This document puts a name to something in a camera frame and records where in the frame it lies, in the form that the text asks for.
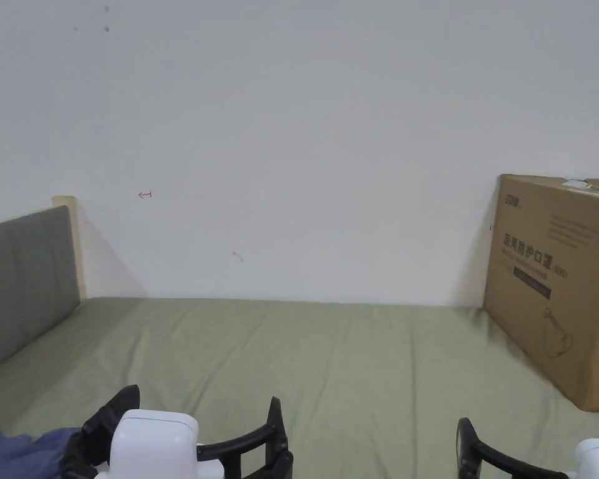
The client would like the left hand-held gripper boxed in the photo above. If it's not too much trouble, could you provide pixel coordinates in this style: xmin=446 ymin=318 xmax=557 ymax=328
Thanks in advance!
xmin=61 ymin=384 xmax=295 ymax=479

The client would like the brown cardboard carton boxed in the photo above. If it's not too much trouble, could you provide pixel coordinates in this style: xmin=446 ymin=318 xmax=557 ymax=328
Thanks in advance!
xmin=481 ymin=173 xmax=599 ymax=413

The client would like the dark blue garment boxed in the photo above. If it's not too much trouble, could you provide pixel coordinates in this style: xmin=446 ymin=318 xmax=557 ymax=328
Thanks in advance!
xmin=0 ymin=427 xmax=82 ymax=479

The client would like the bed with pale green sheet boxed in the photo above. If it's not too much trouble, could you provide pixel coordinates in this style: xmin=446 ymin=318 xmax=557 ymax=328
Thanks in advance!
xmin=0 ymin=297 xmax=599 ymax=479

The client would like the grey padded headboard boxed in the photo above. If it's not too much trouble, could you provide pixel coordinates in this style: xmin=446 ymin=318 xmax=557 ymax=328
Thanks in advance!
xmin=0 ymin=195 xmax=89 ymax=378

